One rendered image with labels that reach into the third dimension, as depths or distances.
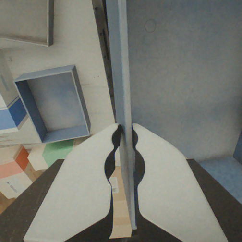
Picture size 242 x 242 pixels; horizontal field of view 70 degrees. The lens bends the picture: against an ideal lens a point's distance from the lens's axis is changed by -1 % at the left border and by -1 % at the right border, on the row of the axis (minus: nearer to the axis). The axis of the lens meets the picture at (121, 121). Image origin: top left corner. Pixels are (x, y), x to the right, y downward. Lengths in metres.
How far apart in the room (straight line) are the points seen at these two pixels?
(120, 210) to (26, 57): 0.55
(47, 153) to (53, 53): 0.31
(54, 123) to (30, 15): 0.31
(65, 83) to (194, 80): 0.43
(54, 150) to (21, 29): 0.35
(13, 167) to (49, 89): 0.28
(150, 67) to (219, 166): 0.15
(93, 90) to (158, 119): 0.39
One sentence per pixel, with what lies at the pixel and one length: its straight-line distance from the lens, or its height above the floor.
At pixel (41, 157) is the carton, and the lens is 0.63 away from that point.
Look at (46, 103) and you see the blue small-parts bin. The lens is 0.59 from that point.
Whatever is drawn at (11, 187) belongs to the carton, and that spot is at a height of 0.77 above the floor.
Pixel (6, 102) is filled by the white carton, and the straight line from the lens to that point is 0.53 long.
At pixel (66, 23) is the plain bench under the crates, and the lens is 0.53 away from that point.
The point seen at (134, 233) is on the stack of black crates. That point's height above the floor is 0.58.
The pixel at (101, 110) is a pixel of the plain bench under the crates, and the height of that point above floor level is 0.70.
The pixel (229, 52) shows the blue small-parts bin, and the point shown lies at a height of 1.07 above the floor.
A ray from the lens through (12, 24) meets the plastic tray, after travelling 0.56.
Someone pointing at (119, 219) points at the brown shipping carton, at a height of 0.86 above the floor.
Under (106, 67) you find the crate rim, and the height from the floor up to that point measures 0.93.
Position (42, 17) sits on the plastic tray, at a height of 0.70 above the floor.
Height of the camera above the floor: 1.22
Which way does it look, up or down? 60 degrees down
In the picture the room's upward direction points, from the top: 167 degrees clockwise
